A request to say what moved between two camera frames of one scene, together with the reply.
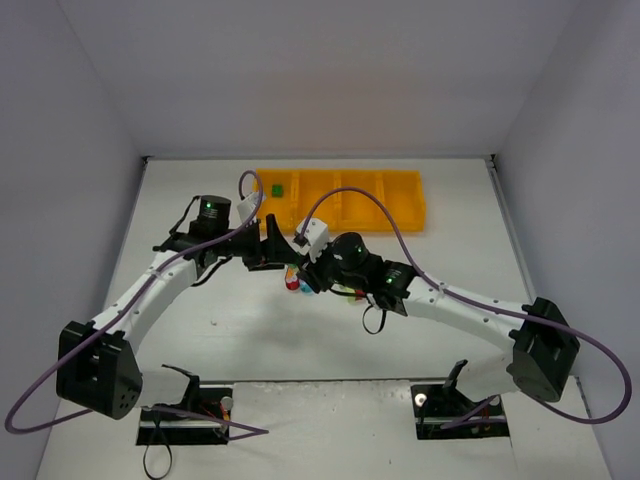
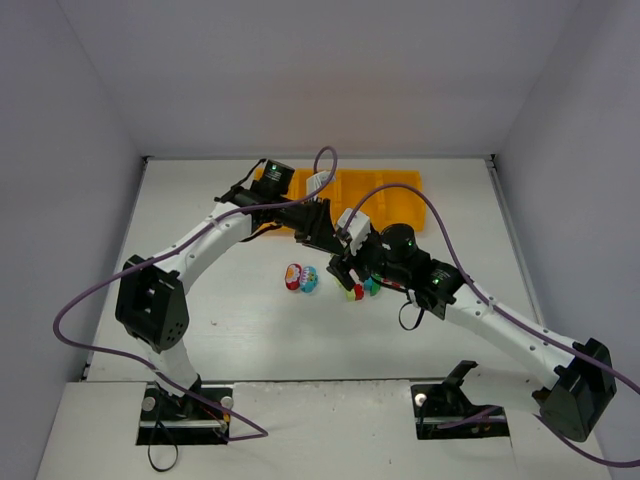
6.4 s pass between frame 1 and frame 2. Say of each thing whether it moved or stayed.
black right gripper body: moved
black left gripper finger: moved
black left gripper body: moved
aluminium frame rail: stayed
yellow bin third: stayed
